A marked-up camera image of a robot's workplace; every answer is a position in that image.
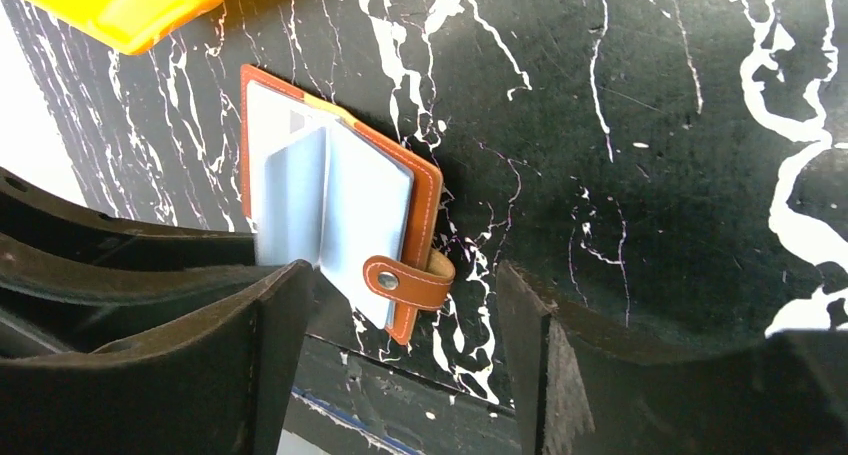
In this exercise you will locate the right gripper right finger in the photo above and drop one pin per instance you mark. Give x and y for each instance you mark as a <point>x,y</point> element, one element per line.
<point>583,384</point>

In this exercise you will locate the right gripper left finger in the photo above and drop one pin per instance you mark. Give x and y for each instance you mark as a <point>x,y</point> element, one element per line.
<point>214,381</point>

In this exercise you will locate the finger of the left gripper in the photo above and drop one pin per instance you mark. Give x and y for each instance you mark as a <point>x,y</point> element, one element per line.
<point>52,305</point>
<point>53,225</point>

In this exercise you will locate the brown leather card holder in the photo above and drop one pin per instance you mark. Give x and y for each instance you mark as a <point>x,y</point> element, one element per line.
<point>324,187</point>

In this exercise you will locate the yellow three-compartment bin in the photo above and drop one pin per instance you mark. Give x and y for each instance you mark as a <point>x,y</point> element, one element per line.
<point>128,26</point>

